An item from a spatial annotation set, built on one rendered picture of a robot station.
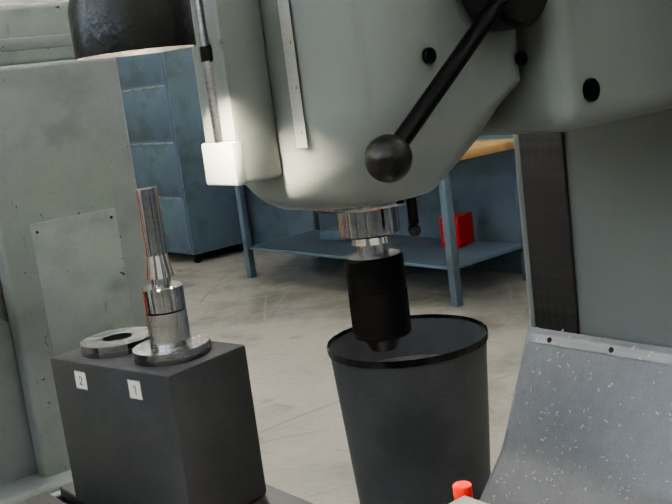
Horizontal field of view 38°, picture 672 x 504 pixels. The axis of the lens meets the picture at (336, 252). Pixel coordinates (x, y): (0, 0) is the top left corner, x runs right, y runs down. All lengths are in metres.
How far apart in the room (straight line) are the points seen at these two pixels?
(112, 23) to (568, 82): 0.35
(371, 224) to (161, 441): 0.46
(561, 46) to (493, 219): 5.62
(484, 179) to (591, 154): 5.28
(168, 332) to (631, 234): 0.52
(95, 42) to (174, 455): 0.61
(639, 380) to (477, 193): 5.37
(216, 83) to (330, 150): 0.09
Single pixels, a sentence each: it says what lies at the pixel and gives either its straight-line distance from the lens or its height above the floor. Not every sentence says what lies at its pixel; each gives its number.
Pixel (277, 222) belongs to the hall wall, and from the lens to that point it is 8.14.
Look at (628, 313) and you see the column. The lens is 1.08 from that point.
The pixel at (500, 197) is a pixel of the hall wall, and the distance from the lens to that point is 6.28.
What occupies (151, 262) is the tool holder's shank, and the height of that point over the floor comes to 1.22.
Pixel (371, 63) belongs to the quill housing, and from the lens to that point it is 0.64.
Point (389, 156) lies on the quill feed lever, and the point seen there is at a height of 1.35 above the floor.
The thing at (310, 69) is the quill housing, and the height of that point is 1.41.
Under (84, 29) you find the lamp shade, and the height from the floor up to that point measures 1.45.
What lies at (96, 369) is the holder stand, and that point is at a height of 1.11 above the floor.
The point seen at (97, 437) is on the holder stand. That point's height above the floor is 1.02.
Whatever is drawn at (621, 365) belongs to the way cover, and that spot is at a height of 1.06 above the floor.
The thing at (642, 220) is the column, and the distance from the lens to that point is 1.05.
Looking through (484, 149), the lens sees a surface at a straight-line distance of 5.67.
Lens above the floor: 1.41
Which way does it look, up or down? 10 degrees down
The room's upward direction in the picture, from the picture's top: 7 degrees counter-clockwise
